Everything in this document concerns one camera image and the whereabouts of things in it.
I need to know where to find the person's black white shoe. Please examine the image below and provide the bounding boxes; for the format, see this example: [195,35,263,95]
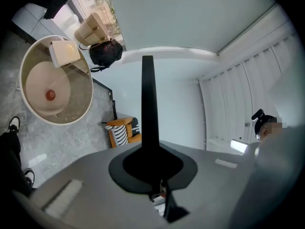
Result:
[8,115,21,135]
[23,167,36,188]

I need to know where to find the window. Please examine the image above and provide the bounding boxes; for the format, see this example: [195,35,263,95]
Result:
[71,0,126,46]

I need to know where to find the person's black trouser legs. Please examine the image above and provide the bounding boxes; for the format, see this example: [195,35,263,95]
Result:
[0,130,33,198]

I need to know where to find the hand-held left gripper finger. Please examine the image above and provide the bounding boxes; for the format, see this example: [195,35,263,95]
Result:
[141,55,167,157]

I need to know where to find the white pleated curtain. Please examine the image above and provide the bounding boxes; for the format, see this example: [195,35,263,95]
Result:
[197,30,301,152]

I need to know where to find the person's head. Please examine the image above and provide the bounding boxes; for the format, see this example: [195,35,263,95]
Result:
[254,114,285,143]

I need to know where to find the black head-worn camera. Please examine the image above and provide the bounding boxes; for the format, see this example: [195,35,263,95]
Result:
[251,108,265,122]

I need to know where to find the person's left forearm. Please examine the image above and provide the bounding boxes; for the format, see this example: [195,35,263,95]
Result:
[227,125,305,229]

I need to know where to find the round glass table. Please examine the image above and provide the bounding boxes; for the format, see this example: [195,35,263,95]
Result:
[18,35,94,126]

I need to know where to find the orange armchair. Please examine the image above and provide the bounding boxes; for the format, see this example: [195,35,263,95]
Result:
[102,117,142,149]

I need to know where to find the black backpack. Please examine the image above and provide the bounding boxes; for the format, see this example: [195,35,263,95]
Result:
[89,39,123,73]

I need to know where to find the black white striped cushion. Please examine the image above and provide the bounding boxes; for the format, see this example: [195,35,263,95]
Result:
[105,125,130,146]

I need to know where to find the bright white light panel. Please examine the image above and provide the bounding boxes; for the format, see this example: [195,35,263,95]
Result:
[230,139,249,154]

